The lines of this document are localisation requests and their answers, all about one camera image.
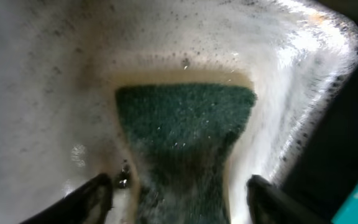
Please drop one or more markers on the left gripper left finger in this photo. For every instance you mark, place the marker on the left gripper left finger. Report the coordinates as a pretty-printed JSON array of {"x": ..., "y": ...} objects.
[{"x": 89, "y": 203}]

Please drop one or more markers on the green and yellow sponge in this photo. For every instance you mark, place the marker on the green and yellow sponge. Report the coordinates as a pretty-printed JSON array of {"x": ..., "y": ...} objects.
[{"x": 180, "y": 128}]

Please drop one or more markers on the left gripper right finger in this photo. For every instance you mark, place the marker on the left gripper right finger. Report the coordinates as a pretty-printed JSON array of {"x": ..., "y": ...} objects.
[{"x": 269, "y": 205}]

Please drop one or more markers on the black tray with soapy water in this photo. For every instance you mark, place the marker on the black tray with soapy water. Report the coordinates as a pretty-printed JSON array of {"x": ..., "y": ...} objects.
[{"x": 58, "y": 125}]

